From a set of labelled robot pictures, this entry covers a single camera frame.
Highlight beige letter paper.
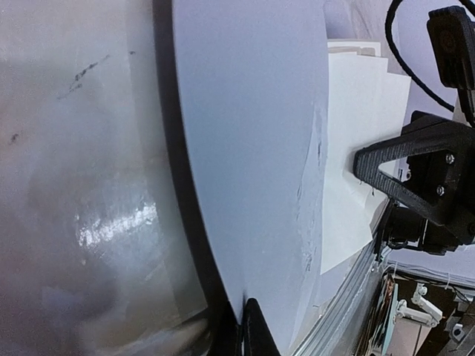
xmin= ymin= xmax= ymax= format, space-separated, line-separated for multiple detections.
xmin=321 ymin=39 xmax=411 ymax=273

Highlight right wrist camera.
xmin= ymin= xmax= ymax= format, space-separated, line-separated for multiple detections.
xmin=427 ymin=6 xmax=474 ymax=126

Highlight front aluminium rail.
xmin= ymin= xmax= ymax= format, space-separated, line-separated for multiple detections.
xmin=292 ymin=200 xmax=394 ymax=356

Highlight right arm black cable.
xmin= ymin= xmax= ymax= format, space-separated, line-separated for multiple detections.
xmin=384 ymin=0 xmax=456 ymax=112

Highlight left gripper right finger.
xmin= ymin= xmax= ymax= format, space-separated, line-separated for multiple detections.
xmin=242 ymin=298 xmax=281 ymax=356

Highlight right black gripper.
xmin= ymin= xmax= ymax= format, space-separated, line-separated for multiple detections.
xmin=353 ymin=111 xmax=474 ymax=255

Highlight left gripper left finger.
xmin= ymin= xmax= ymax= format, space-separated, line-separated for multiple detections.
xmin=207 ymin=307 xmax=243 ymax=356

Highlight background white robot arms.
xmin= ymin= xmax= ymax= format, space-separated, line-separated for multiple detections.
xmin=396 ymin=283 xmax=443 ymax=328

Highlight grey envelope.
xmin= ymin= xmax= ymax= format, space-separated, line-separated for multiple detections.
xmin=172 ymin=0 xmax=331 ymax=356

